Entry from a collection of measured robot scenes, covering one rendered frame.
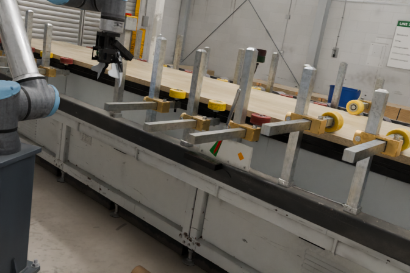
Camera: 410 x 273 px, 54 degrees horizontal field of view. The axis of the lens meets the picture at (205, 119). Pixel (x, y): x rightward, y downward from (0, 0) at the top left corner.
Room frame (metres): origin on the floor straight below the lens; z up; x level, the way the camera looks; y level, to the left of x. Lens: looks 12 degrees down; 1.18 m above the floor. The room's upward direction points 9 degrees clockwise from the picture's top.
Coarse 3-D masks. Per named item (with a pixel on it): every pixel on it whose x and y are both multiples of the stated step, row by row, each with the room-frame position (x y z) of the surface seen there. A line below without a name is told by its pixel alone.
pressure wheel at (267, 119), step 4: (252, 116) 1.59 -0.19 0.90; (256, 116) 1.57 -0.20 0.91; (260, 116) 1.57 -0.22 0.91; (264, 116) 1.61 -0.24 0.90; (268, 116) 1.60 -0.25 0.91; (252, 120) 1.58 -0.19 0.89; (256, 120) 1.57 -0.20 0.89; (260, 120) 1.56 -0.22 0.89; (264, 120) 1.56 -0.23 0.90; (268, 120) 1.57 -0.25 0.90; (256, 124) 1.57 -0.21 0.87; (260, 124) 1.56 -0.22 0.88
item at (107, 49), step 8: (104, 32) 1.51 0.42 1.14; (96, 40) 1.52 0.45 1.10; (104, 40) 1.51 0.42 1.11; (112, 40) 1.54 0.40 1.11; (96, 48) 1.52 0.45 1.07; (104, 48) 1.51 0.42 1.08; (112, 48) 1.55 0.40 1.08; (96, 56) 1.53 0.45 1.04; (104, 56) 1.51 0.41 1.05; (112, 56) 1.53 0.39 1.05
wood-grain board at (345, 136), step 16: (64, 48) 3.29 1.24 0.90; (80, 48) 3.56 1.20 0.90; (80, 64) 2.52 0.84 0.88; (96, 64) 2.52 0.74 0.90; (128, 64) 2.86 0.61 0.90; (144, 64) 3.06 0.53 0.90; (144, 80) 2.14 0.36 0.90; (176, 80) 2.36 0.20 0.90; (208, 80) 2.65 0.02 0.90; (208, 96) 1.93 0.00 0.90; (224, 96) 2.02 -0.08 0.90; (256, 96) 2.24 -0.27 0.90; (272, 96) 2.36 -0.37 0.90; (256, 112) 1.70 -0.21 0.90; (272, 112) 1.77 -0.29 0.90; (320, 112) 2.03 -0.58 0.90; (352, 128) 1.70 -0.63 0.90; (384, 128) 1.85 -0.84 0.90; (352, 144) 1.43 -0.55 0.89; (400, 160) 1.32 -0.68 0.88
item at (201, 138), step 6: (204, 132) 1.34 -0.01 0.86; (210, 132) 1.35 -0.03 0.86; (216, 132) 1.37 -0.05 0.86; (222, 132) 1.38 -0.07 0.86; (228, 132) 1.41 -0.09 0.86; (234, 132) 1.44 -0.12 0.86; (240, 132) 1.47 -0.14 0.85; (192, 138) 1.27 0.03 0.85; (198, 138) 1.28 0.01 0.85; (204, 138) 1.31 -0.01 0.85; (210, 138) 1.33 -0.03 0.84; (216, 138) 1.36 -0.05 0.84; (222, 138) 1.39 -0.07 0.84; (228, 138) 1.42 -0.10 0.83
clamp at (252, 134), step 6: (234, 126) 1.53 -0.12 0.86; (240, 126) 1.52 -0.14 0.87; (246, 126) 1.51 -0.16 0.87; (252, 126) 1.53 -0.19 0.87; (246, 132) 1.50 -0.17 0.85; (252, 132) 1.48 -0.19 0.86; (258, 132) 1.51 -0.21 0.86; (246, 138) 1.49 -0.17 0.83; (252, 138) 1.48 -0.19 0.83; (258, 138) 1.51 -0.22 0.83
